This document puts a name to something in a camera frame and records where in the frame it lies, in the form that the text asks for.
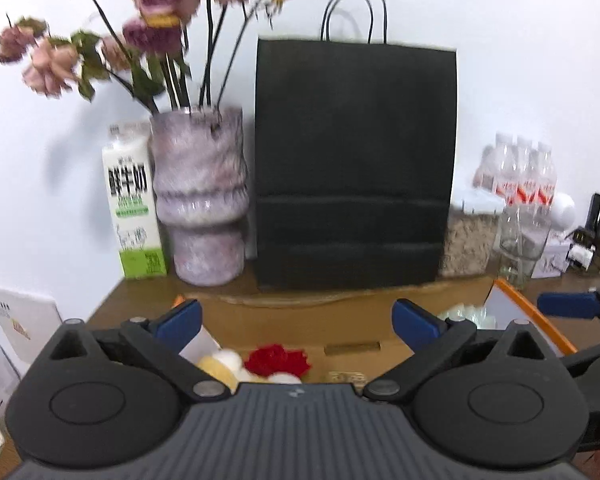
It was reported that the wooden desktop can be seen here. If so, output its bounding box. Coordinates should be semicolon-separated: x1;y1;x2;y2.
0;267;600;480

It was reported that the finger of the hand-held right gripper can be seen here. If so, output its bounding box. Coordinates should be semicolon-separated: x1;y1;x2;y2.
561;334;600;379
537;279;600;321

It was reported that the black paper bag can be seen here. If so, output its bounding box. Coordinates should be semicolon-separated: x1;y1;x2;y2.
253;0;459;292

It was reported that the clear water bottle red label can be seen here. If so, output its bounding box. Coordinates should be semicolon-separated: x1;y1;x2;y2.
530;142;559;207
474;132;513;197
509;135;538;203

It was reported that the white power adapter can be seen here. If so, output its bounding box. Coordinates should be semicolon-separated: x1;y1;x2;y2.
567;244;597;269

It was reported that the clear seed container white lid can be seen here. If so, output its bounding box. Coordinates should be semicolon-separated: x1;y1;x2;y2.
439;191;507;278

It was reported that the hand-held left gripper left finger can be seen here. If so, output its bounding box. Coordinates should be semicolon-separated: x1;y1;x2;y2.
45;299;232;404

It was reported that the purple marbled vase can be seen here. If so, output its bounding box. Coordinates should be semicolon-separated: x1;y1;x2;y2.
149;106;251;287

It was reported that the clear glass cup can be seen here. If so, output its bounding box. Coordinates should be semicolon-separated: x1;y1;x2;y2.
498;204;552;290

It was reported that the dried rose bouquet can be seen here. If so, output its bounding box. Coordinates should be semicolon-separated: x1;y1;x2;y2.
0;0;297;115

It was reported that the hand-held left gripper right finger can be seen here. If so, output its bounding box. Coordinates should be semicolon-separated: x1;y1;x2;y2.
362;298;552;405

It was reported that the white booklet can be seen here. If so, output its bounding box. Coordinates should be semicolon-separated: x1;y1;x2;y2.
0;284;62;366

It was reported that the orange cardboard box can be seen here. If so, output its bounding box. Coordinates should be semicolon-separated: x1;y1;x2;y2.
172;279;579;397

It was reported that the red artificial flower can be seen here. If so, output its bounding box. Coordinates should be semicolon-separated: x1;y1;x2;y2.
243;343;314;379

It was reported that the white and green milk carton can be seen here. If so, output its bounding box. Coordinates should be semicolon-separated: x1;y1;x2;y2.
101;122;169;280

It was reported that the white round device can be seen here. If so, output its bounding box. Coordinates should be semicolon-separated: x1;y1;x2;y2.
549;193;577;232

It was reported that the white printed tin box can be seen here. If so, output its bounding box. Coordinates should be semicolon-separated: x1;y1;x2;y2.
530;232;572;279

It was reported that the clear crumpled plastic bag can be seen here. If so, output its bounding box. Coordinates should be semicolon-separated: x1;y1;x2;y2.
437;303;497;332

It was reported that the white and yellow plush toy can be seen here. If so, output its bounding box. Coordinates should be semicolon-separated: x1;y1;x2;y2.
196;347;302;387

